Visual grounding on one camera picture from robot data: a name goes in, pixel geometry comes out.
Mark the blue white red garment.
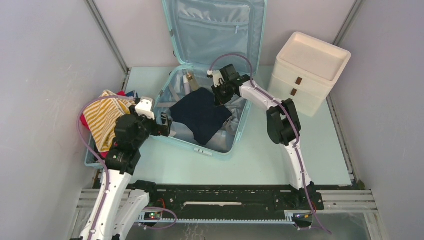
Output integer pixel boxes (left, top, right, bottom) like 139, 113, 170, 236
125, 90, 139, 99

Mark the cream plastic drawer cabinet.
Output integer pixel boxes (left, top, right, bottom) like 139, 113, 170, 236
267, 32, 352, 117

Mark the blue perforated plastic basket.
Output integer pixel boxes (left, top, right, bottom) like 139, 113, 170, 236
84, 135, 104, 170

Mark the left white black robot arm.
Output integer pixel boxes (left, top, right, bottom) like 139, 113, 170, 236
79, 113, 172, 240

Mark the dark navy garment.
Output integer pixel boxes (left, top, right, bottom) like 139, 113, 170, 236
170, 87, 232, 145

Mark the aluminium frame rail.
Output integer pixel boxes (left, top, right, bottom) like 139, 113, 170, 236
67, 188, 388, 240

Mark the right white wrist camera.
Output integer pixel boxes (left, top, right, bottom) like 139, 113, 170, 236
207, 70, 225, 88

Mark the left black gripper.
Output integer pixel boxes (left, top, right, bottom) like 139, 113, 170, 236
129, 105, 172, 148

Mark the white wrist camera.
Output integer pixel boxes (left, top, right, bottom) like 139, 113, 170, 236
207, 70, 225, 88
135, 96, 156, 120

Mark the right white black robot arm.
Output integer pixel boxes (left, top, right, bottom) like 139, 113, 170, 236
207, 64, 316, 209

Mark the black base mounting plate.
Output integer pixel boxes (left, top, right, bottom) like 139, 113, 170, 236
127, 181, 325, 221

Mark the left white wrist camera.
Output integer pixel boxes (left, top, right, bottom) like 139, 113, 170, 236
135, 96, 156, 120

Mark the yellow white striped garment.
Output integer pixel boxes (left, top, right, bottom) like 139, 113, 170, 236
82, 90, 137, 154

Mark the light blue ribbed suitcase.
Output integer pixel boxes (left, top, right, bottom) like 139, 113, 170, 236
153, 0, 268, 159

